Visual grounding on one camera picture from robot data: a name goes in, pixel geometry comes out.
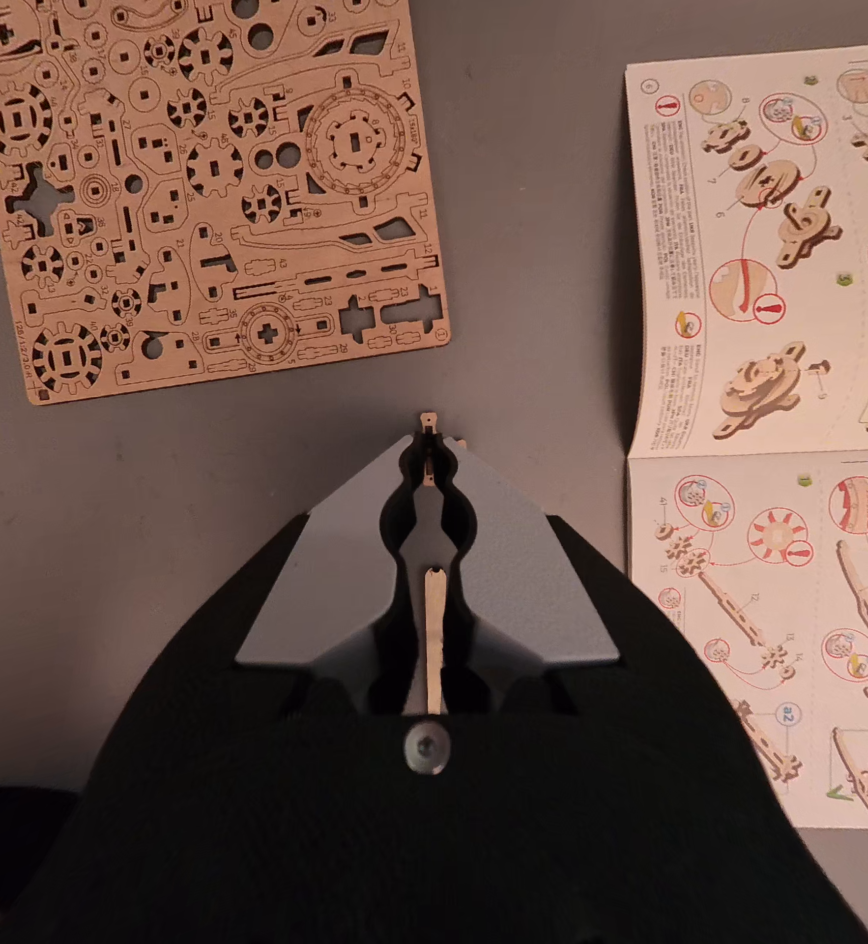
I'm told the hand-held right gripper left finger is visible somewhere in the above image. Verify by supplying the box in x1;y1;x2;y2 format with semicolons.
233;432;435;715

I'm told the tapered wooden stick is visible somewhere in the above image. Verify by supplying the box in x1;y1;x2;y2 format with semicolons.
405;566;450;716

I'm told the printed instruction booklet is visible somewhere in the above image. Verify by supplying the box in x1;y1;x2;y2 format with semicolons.
624;40;868;830

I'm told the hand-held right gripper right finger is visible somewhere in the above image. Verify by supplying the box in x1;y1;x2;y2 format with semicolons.
436;434;622;715

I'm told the wooden model parts sheet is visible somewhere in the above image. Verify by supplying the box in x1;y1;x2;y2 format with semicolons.
0;0;453;407

